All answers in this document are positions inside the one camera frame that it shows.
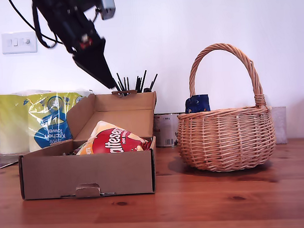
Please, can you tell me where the dark flat magazine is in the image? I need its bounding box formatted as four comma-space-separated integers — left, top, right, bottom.
0, 152, 26, 172

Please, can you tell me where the grey patterned tissue box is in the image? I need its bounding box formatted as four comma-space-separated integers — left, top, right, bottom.
270, 106, 288, 145

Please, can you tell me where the white wall switch plate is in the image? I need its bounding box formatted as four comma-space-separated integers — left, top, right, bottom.
1, 31, 38, 55

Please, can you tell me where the woven wicker basket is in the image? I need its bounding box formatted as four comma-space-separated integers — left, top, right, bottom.
174, 41, 279, 174

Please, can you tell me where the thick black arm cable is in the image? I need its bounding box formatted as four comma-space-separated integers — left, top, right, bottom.
32, 0, 65, 49

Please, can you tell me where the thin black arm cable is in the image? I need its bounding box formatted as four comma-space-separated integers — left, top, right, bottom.
7, 0, 37, 34

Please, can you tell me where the brown cardboard box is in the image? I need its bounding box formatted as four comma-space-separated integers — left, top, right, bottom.
15, 90, 161, 201

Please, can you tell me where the red white Maltesers bag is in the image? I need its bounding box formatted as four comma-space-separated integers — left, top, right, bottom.
74, 118, 153, 156

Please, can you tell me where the tin can white label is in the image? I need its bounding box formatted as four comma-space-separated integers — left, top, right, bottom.
154, 113, 180, 148

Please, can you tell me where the dark blue egg bag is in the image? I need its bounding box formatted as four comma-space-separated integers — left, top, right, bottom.
184, 93, 211, 115

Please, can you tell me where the kitchen towel roll pack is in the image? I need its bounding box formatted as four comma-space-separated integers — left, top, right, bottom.
0, 87, 96, 155

